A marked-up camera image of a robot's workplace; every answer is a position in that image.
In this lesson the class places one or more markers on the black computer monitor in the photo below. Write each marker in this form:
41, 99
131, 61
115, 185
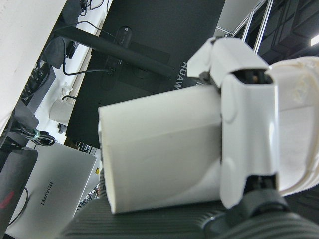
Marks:
149, 25

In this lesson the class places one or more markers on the white plastic pitcher cup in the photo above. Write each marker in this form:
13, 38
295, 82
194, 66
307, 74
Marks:
162, 149

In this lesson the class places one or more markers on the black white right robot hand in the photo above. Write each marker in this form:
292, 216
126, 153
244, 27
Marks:
249, 137

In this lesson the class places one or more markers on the silver laptop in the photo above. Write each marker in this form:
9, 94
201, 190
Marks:
57, 174

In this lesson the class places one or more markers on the white power adapter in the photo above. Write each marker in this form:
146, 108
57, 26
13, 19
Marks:
61, 112

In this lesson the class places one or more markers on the black device with red mark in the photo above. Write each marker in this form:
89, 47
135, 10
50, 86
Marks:
15, 174

